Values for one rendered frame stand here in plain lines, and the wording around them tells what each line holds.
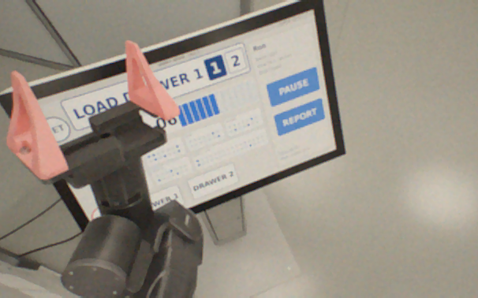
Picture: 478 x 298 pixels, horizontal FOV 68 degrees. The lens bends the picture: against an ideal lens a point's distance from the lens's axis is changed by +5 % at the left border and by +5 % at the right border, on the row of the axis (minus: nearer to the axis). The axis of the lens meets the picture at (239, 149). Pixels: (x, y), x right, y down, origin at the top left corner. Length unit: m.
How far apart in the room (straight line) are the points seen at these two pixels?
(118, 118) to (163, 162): 0.24
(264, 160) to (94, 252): 0.39
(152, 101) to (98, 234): 0.14
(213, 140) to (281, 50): 0.20
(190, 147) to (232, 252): 1.03
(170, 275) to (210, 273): 1.19
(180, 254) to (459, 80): 2.04
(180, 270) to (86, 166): 0.16
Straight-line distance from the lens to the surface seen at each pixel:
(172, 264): 0.40
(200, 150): 0.61
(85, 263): 0.35
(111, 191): 0.38
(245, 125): 0.62
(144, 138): 0.36
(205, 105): 0.59
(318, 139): 0.69
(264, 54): 0.60
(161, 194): 0.64
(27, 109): 0.32
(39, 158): 0.32
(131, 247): 0.37
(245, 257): 1.58
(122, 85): 0.58
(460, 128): 2.12
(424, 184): 1.90
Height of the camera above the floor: 1.60
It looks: 64 degrees down
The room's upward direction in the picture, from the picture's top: 4 degrees counter-clockwise
